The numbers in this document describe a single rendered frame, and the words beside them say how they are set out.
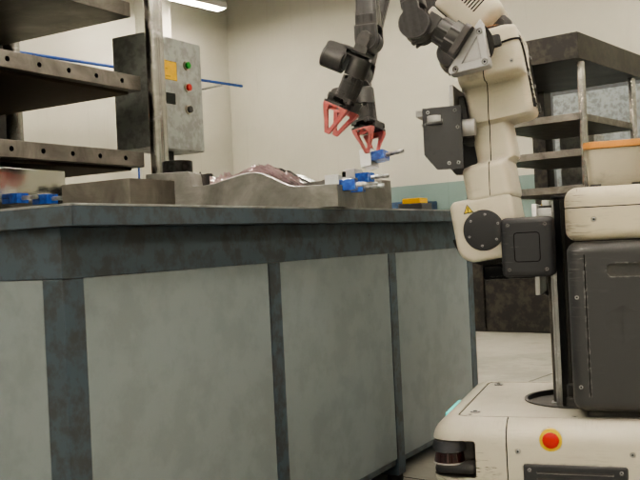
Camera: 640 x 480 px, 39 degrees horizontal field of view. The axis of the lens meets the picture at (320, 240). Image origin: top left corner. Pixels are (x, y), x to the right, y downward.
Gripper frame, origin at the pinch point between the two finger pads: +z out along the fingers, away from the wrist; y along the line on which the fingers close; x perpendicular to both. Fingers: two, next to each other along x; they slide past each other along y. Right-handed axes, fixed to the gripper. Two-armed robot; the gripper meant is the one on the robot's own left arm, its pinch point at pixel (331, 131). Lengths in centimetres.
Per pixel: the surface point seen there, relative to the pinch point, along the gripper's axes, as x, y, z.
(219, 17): -496, -851, -59
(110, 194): -24, 51, 30
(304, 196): 3.5, 11.0, 17.0
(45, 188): -74, 0, 47
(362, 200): 7.3, -25.9, 15.2
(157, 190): -18, 43, 26
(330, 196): 9.6, 10.4, 14.4
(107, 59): -517, -677, 40
